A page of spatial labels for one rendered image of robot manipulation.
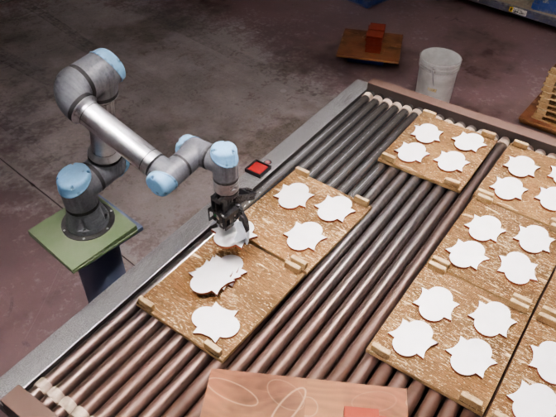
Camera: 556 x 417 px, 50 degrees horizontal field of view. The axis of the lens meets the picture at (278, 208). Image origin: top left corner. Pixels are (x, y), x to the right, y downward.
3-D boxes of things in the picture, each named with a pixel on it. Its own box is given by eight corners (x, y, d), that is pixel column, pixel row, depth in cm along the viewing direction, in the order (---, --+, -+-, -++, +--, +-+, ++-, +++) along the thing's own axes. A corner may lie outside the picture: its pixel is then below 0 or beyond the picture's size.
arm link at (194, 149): (164, 147, 166) (194, 161, 162) (189, 127, 173) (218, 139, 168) (168, 169, 172) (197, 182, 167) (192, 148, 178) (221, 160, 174)
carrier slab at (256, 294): (136, 305, 182) (135, 302, 181) (222, 231, 207) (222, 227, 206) (222, 364, 167) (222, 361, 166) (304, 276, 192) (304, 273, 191)
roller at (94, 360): (40, 407, 162) (35, 397, 158) (375, 100, 281) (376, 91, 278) (51, 416, 160) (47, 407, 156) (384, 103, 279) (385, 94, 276)
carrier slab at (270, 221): (226, 229, 208) (226, 226, 207) (294, 172, 232) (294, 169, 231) (307, 275, 192) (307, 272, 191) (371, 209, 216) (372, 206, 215)
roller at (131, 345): (52, 417, 160) (47, 407, 156) (385, 103, 279) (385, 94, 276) (64, 427, 158) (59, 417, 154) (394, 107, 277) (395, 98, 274)
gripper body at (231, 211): (208, 222, 181) (205, 192, 173) (227, 208, 186) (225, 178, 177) (226, 233, 177) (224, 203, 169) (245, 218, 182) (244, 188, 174)
